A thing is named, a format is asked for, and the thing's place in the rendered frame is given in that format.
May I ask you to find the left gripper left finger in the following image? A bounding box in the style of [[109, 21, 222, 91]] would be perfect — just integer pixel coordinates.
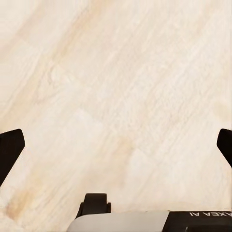
[[0, 129, 25, 186]]

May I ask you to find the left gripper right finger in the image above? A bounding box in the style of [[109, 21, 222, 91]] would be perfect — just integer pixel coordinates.
[[217, 128, 232, 167]]

